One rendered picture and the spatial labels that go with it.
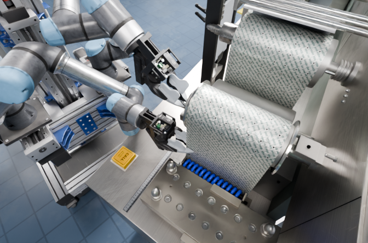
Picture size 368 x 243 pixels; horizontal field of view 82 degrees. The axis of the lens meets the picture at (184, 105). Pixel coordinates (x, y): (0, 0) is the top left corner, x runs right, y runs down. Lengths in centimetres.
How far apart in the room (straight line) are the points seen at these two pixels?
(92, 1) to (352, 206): 60
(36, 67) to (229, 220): 76
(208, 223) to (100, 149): 128
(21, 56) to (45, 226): 142
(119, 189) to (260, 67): 66
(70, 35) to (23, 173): 174
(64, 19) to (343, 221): 71
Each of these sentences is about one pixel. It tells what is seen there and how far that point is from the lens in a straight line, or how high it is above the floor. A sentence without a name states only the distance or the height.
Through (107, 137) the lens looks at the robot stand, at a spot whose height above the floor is 21.
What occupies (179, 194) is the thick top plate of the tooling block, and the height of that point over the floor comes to 103.
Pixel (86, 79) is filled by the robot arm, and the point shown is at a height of 116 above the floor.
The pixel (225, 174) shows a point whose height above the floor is 107.
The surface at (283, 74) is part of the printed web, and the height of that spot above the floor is 132.
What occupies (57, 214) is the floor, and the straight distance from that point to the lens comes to 199.
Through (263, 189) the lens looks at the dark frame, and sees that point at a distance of 85.
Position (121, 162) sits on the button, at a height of 92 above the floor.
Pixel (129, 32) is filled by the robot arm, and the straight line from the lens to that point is 55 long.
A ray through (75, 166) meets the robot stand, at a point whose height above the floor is 21.
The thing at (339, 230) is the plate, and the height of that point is 140.
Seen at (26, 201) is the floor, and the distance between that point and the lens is 215.
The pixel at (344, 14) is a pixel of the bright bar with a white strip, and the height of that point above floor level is 145.
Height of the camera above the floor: 172
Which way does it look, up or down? 51 degrees down
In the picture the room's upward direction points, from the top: straight up
